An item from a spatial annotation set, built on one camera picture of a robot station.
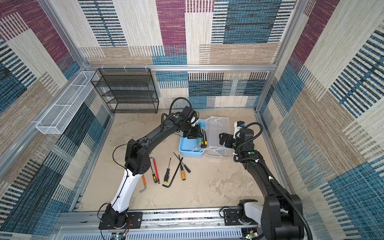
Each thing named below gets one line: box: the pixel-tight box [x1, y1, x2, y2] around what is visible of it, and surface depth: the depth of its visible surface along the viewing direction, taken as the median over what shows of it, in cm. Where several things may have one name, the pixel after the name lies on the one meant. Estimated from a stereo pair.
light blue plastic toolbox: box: [178, 116, 232, 159], surface depth 93 cm
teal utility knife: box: [197, 138, 203, 148], surface depth 91 cm
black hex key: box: [162, 157, 184, 188], surface depth 91 cm
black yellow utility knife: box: [201, 129, 208, 149], surface depth 93 cm
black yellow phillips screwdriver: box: [164, 157, 172, 184], surface depth 88 cm
